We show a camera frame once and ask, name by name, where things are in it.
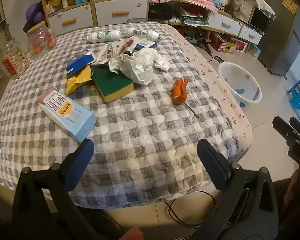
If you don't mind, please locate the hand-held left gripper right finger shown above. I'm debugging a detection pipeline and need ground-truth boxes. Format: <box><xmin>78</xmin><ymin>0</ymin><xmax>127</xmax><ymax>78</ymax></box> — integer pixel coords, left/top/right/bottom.
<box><xmin>190</xmin><ymin>139</ymin><xmax>288</xmax><ymax>240</ymax></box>

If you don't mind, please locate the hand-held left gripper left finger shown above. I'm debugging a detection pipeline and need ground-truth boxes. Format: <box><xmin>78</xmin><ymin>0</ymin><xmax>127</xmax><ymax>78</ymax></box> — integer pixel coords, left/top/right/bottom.
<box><xmin>11</xmin><ymin>139</ymin><xmax>123</xmax><ymax>240</ymax></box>

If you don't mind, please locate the light blue carton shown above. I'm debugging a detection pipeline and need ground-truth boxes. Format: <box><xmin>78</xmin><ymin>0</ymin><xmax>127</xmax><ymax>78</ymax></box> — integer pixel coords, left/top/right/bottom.
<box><xmin>38</xmin><ymin>86</ymin><xmax>97</xmax><ymax>143</ymax></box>

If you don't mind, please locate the white plastic bin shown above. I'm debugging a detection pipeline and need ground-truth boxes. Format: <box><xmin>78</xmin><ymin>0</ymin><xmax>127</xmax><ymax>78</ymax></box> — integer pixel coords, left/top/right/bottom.
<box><xmin>218</xmin><ymin>62</ymin><xmax>262</xmax><ymax>107</ymax></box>

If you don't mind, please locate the yellow green sponge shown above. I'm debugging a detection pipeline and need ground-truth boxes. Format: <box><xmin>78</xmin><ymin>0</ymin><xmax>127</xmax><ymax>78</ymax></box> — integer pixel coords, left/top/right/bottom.
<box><xmin>91</xmin><ymin>65</ymin><xmax>135</xmax><ymax>103</ymax></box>

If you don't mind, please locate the person's right forearm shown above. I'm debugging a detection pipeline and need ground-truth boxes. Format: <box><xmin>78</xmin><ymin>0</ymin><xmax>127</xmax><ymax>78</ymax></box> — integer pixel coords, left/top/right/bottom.
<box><xmin>274</xmin><ymin>170</ymin><xmax>300</xmax><ymax>240</ymax></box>

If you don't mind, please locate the grey white checkered blanket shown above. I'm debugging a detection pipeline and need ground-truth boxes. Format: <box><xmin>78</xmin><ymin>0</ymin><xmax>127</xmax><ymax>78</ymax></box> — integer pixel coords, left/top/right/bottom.
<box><xmin>0</xmin><ymin>21</ymin><xmax>253</xmax><ymax>209</ymax></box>

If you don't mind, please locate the dark grey refrigerator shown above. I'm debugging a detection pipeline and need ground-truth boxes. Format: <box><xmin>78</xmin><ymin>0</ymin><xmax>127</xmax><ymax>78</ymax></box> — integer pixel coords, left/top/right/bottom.
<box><xmin>259</xmin><ymin>0</ymin><xmax>300</xmax><ymax>77</ymax></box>

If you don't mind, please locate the orange peel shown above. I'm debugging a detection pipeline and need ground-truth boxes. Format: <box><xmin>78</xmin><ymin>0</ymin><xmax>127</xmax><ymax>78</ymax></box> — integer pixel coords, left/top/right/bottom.
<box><xmin>171</xmin><ymin>78</ymin><xmax>189</xmax><ymax>105</ymax></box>

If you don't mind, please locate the light blue cardboard box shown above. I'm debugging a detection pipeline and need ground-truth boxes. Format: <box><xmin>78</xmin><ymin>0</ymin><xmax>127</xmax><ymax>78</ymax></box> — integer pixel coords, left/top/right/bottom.
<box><xmin>247</xmin><ymin>44</ymin><xmax>262</xmax><ymax>58</ymax></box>

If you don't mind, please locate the person's foot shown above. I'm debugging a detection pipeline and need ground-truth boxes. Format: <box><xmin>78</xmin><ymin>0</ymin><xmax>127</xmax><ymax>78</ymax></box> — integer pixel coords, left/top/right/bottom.
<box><xmin>122</xmin><ymin>227</ymin><xmax>144</xmax><ymax>240</ymax></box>

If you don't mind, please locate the red picture box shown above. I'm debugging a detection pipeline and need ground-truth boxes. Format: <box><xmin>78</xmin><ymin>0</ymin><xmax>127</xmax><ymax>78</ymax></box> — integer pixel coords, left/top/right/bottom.
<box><xmin>231</xmin><ymin>37</ymin><xmax>249</xmax><ymax>53</ymax></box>

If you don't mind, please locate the small blue box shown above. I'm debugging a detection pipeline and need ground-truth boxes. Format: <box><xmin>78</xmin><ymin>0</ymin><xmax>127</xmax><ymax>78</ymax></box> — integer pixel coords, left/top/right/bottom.
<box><xmin>66</xmin><ymin>51</ymin><xmax>95</xmax><ymax>77</ymax></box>

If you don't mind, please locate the narrow white cabinet drawer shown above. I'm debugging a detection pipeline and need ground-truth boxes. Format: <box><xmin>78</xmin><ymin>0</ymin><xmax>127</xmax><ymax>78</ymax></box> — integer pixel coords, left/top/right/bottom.
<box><xmin>239</xmin><ymin>25</ymin><xmax>262</xmax><ymax>46</ymax></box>

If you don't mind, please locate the red yellow cardboard box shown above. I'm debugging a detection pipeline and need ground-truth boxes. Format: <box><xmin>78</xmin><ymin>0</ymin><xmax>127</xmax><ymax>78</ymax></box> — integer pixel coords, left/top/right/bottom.
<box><xmin>210</xmin><ymin>32</ymin><xmax>238</xmax><ymax>54</ymax></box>

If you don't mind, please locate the black microwave oven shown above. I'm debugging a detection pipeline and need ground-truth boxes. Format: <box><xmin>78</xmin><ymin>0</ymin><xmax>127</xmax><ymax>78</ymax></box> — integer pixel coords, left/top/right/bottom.
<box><xmin>250</xmin><ymin>8</ymin><xmax>272</xmax><ymax>33</ymax></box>

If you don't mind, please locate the crumpled white paper bag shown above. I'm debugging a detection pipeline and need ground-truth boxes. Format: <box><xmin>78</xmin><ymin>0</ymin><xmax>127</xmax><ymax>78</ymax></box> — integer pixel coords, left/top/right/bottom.
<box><xmin>108</xmin><ymin>48</ymin><xmax>170</xmax><ymax>86</ymax></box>

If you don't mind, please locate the spare hand-held gripper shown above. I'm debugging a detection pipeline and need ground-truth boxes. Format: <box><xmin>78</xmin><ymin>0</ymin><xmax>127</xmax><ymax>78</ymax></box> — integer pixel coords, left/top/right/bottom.
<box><xmin>201</xmin><ymin>39</ymin><xmax>213</xmax><ymax>53</ymax></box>
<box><xmin>187</xmin><ymin>29</ymin><xmax>207</xmax><ymax>43</ymax></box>

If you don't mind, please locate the torn white paper wrapper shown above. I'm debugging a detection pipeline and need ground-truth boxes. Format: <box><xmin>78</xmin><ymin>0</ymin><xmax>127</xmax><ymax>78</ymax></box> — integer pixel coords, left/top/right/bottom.
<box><xmin>95</xmin><ymin>44</ymin><xmax>120</xmax><ymax>67</ymax></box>

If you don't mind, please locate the wide white cabinet drawer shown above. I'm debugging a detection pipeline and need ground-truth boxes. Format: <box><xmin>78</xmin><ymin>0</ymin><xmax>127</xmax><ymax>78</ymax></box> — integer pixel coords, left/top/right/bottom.
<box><xmin>207</xmin><ymin>12</ymin><xmax>242</xmax><ymax>37</ymax></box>

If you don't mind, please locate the glass jar of wooden pieces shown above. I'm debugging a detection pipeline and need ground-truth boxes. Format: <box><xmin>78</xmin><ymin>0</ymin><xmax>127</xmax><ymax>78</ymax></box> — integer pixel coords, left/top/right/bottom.
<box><xmin>0</xmin><ymin>38</ymin><xmax>30</xmax><ymax>80</ymax></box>

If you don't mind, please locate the printed snack wrapper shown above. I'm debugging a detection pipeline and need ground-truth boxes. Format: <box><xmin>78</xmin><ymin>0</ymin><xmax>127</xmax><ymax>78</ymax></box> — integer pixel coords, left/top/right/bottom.
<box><xmin>112</xmin><ymin>36</ymin><xmax>140</xmax><ymax>55</ymax></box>

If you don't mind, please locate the yellow paper note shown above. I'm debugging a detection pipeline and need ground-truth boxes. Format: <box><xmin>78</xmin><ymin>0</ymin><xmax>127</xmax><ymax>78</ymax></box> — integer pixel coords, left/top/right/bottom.
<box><xmin>282</xmin><ymin>0</ymin><xmax>297</xmax><ymax>13</ymax></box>

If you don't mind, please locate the floral cover cloth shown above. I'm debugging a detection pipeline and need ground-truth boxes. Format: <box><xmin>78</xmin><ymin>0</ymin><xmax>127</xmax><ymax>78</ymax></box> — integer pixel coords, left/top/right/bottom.
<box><xmin>236</xmin><ymin>0</ymin><xmax>276</xmax><ymax>18</ymax></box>

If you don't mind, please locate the white plastic bottle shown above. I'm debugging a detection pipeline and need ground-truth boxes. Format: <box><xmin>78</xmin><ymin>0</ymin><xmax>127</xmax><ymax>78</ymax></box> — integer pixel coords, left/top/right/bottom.
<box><xmin>87</xmin><ymin>30</ymin><xmax>122</xmax><ymax>43</ymax></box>
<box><xmin>126</xmin><ymin>27</ymin><xmax>162</xmax><ymax>40</ymax></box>

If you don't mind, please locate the glass jar of orange balls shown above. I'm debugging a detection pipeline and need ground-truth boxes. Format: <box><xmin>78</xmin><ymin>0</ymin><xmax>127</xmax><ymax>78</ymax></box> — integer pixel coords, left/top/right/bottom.
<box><xmin>27</xmin><ymin>21</ymin><xmax>57</xmax><ymax>55</ymax></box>

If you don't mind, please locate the flat blue white box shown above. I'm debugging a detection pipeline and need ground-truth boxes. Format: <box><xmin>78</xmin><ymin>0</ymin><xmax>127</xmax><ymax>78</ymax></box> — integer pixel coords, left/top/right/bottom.
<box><xmin>135</xmin><ymin>40</ymin><xmax>158</xmax><ymax>51</ymax></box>

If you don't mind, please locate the grey shelf drawer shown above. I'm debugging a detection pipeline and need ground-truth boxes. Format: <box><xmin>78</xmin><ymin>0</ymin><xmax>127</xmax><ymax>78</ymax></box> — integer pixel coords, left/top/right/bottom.
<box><xmin>94</xmin><ymin>0</ymin><xmax>148</xmax><ymax>27</ymax></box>
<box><xmin>47</xmin><ymin>4</ymin><xmax>94</xmax><ymax>36</ymax></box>

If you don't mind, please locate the stack of paper bags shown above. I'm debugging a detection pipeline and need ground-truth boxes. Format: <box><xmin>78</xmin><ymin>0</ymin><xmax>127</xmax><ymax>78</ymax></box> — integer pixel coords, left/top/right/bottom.
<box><xmin>179</xmin><ymin>6</ymin><xmax>209</xmax><ymax>27</ymax></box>

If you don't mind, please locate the purple plush toy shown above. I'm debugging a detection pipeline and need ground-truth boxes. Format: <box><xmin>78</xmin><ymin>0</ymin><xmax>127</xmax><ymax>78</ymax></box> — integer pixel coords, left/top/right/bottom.
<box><xmin>22</xmin><ymin>0</ymin><xmax>45</xmax><ymax>33</ymax></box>

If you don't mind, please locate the white shelf unit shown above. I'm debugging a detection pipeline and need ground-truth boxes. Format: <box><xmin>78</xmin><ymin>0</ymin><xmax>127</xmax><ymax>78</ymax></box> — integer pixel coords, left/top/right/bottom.
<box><xmin>0</xmin><ymin>0</ymin><xmax>14</xmax><ymax>79</ymax></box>

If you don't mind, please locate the low wooden cabinet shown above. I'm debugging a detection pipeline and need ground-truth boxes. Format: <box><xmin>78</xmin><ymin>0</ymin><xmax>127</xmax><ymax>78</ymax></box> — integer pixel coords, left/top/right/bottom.
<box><xmin>147</xmin><ymin>1</ymin><xmax>263</xmax><ymax>53</ymax></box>

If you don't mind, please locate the tall wooden shelf cabinet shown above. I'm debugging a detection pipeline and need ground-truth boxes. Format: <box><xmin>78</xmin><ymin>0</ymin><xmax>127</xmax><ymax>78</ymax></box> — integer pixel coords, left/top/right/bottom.
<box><xmin>40</xmin><ymin>0</ymin><xmax>148</xmax><ymax>37</ymax></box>

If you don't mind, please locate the black electronic box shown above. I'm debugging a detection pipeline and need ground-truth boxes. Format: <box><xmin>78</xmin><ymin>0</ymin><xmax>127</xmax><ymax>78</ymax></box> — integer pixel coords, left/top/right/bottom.
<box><xmin>148</xmin><ymin>3</ymin><xmax>173</xmax><ymax>20</ymax></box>

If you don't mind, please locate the black cable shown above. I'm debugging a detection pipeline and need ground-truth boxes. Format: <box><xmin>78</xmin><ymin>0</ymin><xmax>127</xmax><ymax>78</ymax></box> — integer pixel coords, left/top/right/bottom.
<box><xmin>165</xmin><ymin>190</ymin><xmax>217</xmax><ymax>229</ymax></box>

